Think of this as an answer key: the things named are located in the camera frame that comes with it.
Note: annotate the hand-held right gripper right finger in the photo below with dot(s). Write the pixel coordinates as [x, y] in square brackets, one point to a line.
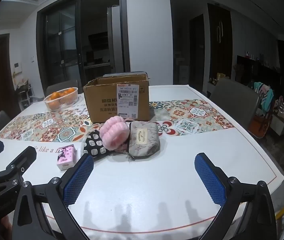
[210, 180]

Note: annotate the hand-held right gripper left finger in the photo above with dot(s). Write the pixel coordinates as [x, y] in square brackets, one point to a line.
[79, 180]

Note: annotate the pink tissue pack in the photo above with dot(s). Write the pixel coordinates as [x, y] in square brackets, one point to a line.
[65, 158]

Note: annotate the black white patterned pouch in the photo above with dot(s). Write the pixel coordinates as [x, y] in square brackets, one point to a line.
[94, 145]

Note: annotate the pink fluffy scrunchie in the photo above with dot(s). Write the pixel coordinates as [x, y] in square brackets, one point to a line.
[114, 132]

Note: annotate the grey printed pouch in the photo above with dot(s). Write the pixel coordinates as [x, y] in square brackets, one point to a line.
[144, 142]

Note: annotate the cardboard box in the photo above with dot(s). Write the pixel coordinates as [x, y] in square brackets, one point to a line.
[102, 105]

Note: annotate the small cluttered shelf rack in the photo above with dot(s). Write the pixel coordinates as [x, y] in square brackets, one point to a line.
[23, 92]

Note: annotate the patterned table runner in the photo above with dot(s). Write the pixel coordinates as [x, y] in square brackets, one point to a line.
[194, 115]

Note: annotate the white plastic fruit basket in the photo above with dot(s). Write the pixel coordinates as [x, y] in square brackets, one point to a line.
[62, 103]

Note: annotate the orange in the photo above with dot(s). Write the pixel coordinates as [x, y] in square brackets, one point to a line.
[63, 94]
[54, 96]
[70, 90]

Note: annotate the colourful clothes pile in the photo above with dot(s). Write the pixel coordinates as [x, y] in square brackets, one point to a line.
[264, 97]

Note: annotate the yellow box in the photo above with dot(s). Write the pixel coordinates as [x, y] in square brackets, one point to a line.
[221, 76]

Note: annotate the dark sideboard cabinet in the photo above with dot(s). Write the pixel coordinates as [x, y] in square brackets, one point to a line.
[259, 72]

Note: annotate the dark sliding glass door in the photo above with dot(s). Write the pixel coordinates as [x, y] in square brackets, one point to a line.
[62, 42]

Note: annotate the silver refrigerator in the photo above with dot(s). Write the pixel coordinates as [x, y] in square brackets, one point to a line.
[115, 37]

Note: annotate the white wall intercom panel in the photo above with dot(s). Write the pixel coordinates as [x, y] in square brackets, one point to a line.
[18, 67]

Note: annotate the white light switch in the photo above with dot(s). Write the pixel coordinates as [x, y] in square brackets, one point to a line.
[32, 58]

